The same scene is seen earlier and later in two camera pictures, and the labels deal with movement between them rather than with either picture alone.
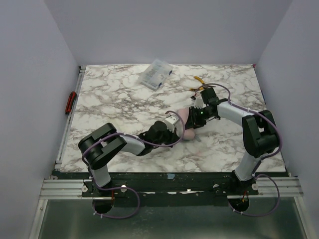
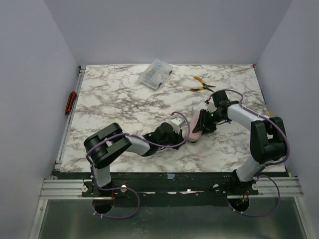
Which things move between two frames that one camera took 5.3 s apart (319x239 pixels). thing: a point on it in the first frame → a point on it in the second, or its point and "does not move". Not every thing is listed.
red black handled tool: (70, 102) does not move
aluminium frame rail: (64, 189) does not move
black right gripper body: (192, 119) → (204, 122)
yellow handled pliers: (205, 85) does not move
